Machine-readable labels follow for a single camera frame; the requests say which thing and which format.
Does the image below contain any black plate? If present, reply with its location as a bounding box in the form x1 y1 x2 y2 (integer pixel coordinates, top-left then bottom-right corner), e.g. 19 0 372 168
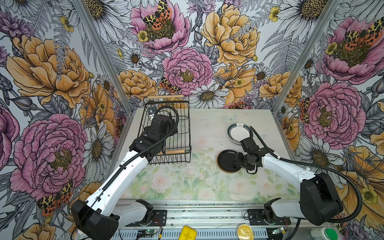
217 150 241 173

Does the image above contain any black wire dish rack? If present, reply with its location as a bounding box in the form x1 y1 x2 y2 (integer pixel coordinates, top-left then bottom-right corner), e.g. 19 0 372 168
138 95 192 166

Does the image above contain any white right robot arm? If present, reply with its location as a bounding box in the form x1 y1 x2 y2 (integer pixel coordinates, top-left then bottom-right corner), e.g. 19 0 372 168
235 152 344 226

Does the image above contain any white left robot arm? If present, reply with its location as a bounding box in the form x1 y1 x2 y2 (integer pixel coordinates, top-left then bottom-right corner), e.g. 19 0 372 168
72 108 180 240

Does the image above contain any round yellow lid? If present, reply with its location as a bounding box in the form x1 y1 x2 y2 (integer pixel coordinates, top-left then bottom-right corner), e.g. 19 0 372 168
237 224 255 240

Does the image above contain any yellow plastic block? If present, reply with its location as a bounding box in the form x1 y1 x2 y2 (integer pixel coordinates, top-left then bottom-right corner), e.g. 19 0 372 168
179 226 197 240

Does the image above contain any green white button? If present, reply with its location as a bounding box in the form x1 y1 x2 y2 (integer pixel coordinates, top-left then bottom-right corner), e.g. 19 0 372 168
310 228 339 240

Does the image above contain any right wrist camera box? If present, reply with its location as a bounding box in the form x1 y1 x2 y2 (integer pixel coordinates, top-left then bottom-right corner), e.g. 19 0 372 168
240 137 261 155

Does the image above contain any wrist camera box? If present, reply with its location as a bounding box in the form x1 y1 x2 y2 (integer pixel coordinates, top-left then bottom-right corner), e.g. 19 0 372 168
240 137 261 155
148 107 157 118

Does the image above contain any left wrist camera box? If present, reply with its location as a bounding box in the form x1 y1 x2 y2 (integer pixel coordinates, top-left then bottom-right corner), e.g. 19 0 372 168
148 107 157 118

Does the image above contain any black corrugated cable conduit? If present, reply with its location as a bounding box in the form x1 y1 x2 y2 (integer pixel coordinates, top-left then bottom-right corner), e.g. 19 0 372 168
249 125 363 224

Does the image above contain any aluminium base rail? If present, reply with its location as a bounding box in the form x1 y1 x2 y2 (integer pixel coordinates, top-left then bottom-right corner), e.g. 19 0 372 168
112 200 298 240

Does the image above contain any aluminium left corner post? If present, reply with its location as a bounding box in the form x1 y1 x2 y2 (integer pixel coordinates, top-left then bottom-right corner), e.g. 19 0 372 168
74 1 133 117

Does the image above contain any aluminium corner post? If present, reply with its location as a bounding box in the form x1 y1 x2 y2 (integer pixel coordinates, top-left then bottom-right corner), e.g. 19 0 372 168
74 1 133 117
272 0 341 115

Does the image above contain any aluminium right corner post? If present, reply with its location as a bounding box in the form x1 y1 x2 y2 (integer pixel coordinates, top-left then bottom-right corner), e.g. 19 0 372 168
272 0 341 115

